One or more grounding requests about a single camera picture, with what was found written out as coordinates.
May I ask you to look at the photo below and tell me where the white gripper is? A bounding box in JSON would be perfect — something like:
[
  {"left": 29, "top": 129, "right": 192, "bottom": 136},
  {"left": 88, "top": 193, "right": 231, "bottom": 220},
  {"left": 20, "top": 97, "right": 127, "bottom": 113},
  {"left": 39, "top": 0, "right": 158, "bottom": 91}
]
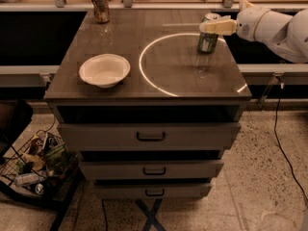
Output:
[{"left": 199, "top": 0, "right": 270, "bottom": 42}]

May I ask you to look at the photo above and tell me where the green soda can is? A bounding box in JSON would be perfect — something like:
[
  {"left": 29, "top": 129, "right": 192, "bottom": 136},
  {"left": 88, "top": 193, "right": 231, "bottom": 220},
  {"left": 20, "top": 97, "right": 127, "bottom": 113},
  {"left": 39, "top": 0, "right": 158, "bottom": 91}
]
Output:
[{"left": 198, "top": 13, "right": 220, "bottom": 53}]

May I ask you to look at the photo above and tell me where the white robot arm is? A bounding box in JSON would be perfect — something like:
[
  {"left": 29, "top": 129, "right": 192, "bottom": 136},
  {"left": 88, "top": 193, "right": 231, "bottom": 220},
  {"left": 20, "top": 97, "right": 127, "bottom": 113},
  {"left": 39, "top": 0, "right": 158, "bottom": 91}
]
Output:
[{"left": 199, "top": 0, "right": 308, "bottom": 64}]

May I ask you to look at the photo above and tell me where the brown soda can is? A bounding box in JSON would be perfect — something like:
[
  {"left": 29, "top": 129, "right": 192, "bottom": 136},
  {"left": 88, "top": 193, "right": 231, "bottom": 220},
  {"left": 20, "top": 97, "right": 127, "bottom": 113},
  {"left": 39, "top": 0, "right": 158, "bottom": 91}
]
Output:
[{"left": 91, "top": 0, "right": 110, "bottom": 24}]

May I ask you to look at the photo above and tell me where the white paper bowl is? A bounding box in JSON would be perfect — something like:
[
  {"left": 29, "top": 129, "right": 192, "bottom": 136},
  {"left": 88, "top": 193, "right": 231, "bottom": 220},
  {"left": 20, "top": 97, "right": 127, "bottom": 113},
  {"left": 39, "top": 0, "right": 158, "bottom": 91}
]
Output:
[{"left": 79, "top": 54, "right": 131, "bottom": 88}]

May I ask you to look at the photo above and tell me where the grey drawer cabinet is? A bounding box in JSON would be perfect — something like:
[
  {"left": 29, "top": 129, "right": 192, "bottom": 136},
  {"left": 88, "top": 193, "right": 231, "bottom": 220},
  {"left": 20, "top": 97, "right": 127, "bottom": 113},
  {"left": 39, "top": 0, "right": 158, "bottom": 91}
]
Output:
[{"left": 45, "top": 9, "right": 251, "bottom": 185}]

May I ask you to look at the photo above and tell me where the top grey drawer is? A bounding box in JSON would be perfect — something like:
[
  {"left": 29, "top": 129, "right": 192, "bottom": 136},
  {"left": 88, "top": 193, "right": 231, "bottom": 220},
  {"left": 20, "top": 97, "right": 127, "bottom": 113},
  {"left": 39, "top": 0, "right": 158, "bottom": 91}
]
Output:
[{"left": 58, "top": 122, "right": 241, "bottom": 151}]

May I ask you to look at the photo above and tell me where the grey drawer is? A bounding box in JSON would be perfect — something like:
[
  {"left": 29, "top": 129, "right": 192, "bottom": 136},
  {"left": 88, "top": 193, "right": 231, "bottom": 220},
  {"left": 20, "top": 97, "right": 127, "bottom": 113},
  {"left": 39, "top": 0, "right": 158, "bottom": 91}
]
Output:
[
  {"left": 79, "top": 160, "right": 223, "bottom": 180},
  {"left": 58, "top": 122, "right": 241, "bottom": 151},
  {"left": 92, "top": 183, "right": 212, "bottom": 199}
]

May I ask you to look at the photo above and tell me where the middle grey drawer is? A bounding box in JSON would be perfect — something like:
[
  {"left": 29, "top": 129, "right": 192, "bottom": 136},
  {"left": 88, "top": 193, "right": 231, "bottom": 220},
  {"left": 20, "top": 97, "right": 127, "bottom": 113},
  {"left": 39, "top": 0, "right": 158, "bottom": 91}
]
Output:
[{"left": 79, "top": 160, "right": 223, "bottom": 180}]

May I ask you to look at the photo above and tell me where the bottom grey drawer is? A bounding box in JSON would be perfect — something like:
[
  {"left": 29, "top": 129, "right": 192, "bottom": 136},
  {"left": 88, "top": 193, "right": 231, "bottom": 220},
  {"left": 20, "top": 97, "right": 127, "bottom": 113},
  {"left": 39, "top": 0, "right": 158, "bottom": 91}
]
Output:
[{"left": 92, "top": 183, "right": 212, "bottom": 199}]

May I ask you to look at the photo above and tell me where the green snack bag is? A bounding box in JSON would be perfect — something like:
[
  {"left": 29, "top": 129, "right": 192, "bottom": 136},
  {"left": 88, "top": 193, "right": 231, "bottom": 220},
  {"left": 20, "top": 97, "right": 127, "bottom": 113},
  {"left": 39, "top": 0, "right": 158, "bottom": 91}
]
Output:
[{"left": 44, "top": 142, "right": 68, "bottom": 167}]

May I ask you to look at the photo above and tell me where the clear plastic bottle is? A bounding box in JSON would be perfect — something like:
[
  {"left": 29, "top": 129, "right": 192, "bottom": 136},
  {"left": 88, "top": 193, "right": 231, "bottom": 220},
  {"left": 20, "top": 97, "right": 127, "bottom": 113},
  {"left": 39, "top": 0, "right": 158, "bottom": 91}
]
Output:
[{"left": 14, "top": 173, "right": 46, "bottom": 187}]

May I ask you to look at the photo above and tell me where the black floor cable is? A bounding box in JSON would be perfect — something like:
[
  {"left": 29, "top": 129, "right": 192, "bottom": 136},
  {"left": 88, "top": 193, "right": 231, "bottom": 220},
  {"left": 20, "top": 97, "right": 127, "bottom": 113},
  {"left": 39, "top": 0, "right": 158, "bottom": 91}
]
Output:
[{"left": 273, "top": 96, "right": 308, "bottom": 207}]

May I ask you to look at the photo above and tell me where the black cable under cabinet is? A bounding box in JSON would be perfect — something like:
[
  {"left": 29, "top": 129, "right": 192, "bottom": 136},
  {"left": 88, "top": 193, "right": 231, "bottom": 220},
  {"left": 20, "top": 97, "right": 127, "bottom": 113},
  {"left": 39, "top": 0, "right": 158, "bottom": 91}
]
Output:
[{"left": 101, "top": 199, "right": 110, "bottom": 231}]

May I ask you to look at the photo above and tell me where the black wire basket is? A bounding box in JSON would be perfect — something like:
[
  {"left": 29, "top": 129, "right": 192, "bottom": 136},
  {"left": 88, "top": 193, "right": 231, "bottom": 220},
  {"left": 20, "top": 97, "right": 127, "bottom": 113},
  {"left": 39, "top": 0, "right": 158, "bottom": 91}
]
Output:
[{"left": 0, "top": 130, "right": 78, "bottom": 196}]

